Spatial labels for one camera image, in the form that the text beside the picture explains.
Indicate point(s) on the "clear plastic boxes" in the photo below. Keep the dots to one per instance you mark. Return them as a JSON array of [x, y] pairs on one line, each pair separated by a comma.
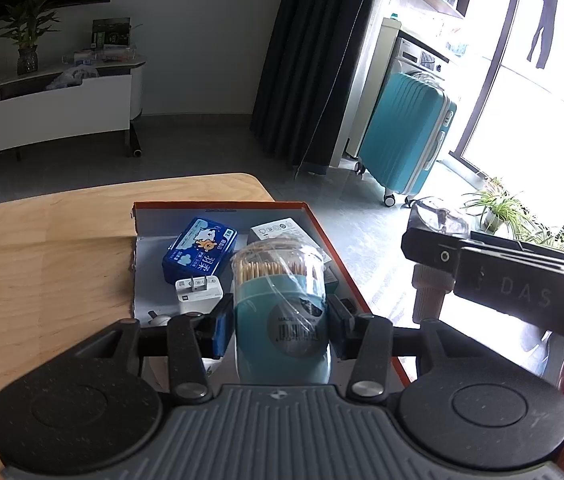
[[107, 53]]

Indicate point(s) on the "white panel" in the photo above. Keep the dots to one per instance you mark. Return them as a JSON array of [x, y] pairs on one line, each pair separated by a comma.
[[62, 110]]

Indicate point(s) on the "potted spider plant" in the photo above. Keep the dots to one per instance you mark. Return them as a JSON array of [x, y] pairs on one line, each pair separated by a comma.
[[502, 210]]

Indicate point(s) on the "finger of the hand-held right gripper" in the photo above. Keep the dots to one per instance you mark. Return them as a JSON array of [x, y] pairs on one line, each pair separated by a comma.
[[432, 249], [527, 247]]

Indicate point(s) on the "white power adapter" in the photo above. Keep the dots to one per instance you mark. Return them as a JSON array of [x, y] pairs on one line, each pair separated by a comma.
[[197, 294]]

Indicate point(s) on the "blue floss pick box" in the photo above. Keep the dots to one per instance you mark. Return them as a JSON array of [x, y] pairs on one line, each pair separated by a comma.
[[199, 250]]

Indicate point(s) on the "teal suitcase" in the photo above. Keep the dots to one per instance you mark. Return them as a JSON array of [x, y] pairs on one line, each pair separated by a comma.
[[407, 135]]

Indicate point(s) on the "plant in glass vase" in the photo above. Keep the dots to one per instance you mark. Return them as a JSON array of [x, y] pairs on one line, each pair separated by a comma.
[[27, 55]]

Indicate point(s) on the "clear bottle white cap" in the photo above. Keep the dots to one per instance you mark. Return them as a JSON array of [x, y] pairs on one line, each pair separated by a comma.
[[429, 290]]

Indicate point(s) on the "grey plastic bag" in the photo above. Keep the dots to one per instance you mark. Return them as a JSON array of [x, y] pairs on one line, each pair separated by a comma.
[[72, 77]]

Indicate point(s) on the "black green box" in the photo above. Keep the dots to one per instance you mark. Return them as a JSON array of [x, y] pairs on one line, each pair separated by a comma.
[[111, 32]]

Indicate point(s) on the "small white box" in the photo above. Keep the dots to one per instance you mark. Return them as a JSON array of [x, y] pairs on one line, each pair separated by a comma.
[[282, 232]]

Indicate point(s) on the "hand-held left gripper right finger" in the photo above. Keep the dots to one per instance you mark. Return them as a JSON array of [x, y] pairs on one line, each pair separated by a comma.
[[339, 327]]

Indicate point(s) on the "dark curtain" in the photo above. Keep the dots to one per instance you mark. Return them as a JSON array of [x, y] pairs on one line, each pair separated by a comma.
[[312, 60]]

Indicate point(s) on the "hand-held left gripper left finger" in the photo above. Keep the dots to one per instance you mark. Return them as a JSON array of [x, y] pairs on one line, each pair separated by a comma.
[[222, 325]]

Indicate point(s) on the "teal toothpick holder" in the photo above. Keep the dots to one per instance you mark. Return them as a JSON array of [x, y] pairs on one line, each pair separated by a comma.
[[282, 320]]

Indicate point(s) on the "washing machine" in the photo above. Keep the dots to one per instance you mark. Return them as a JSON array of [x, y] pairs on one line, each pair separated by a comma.
[[414, 55]]

